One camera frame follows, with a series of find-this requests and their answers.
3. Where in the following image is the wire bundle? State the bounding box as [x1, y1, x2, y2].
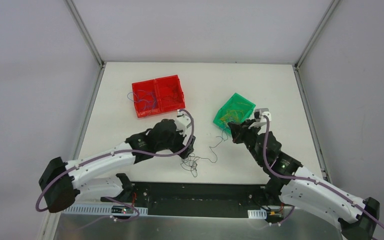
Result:
[180, 130, 229, 178]

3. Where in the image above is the black wire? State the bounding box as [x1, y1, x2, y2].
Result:
[161, 84, 184, 104]

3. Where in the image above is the blue wire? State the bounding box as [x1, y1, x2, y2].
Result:
[127, 89, 158, 112]

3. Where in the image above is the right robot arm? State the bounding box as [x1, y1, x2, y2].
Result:
[228, 119, 380, 240]

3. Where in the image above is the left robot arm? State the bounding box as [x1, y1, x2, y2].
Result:
[35, 115, 196, 213]

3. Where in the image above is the green bin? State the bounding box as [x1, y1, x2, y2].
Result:
[213, 92, 256, 134]

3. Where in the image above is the red double bin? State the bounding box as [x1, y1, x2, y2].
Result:
[131, 75, 186, 118]

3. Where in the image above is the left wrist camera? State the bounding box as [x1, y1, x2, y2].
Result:
[174, 109, 192, 137]

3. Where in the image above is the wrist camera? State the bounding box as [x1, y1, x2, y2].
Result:
[174, 109, 192, 137]
[248, 108, 272, 129]

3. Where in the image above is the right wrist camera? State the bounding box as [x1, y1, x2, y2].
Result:
[248, 108, 272, 129]

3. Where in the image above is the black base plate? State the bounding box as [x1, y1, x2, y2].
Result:
[116, 181, 287, 218]

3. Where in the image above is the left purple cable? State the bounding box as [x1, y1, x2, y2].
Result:
[35, 109, 196, 222]

